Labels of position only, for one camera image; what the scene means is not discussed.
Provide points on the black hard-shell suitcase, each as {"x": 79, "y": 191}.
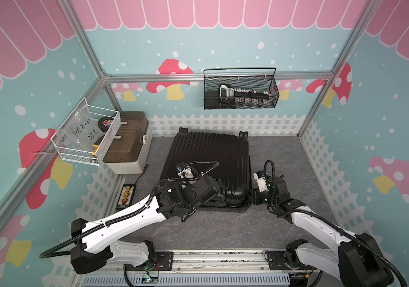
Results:
{"x": 233, "y": 174}

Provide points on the socket wrench set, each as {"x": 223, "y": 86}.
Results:
{"x": 233, "y": 96}

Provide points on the black wire mesh basket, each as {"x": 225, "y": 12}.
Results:
{"x": 258, "y": 79}

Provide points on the clear plastic wall bin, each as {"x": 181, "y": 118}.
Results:
{"x": 74, "y": 139}

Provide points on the small green circuit board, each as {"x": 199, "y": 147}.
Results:
{"x": 149, "y": 279}

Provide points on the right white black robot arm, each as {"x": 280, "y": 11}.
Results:
{"x": 354, "y": 259}

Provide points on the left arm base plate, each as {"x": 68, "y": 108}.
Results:
{"x": 161, "y": 261}

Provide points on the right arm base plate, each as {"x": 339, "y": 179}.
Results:
{"x": 276, "y": 260}

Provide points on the black tape roll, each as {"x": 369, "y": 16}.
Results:
{"x": 105, "y": 123}

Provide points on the beige box brown lid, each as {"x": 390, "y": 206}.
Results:
{"x": 129, "y": 150}

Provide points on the yellow black tool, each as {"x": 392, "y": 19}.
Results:
{"x": 96, "y": 147}

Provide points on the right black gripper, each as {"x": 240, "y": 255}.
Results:
{"x": 256, "y": 192}

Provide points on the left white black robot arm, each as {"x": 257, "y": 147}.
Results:
{"x": 94, "y": 244}

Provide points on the black connector board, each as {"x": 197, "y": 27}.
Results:
{"x": 126, "y": 196}

